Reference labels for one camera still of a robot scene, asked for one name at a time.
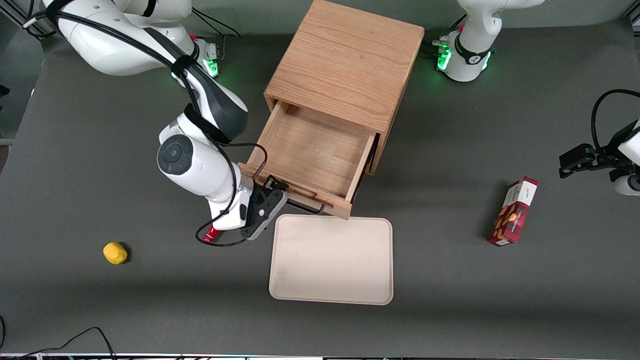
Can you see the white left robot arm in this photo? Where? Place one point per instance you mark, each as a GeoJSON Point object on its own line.
{"type": "Point", "coordinates": [470, 50]}

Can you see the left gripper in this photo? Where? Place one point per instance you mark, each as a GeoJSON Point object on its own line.
{"type": "Point", "coordinates": [606, 156]}

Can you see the red tartan shortbread box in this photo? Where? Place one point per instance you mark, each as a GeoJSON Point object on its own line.
{"type": "Point", "coordinates": [515, 210]}

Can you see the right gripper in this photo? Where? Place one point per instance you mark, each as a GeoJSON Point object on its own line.
{"type": "Point", "coordinates": [263, 190]}

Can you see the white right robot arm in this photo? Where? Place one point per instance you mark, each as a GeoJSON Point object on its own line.
{"type": "Point", "coordinates": [195, 165]}

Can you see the small yellow lemon toy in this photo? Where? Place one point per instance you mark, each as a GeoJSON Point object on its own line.
{"type": "Point", "coordinates": [115, 253]}

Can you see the wooden drawer cabinet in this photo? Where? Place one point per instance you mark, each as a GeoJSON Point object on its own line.
{"type": "Point", "coordinates": [345, 55]}

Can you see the cream rectangular plastic tray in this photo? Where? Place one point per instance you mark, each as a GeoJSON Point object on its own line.
{"type": "Point", "coordinates": [330, 260]}

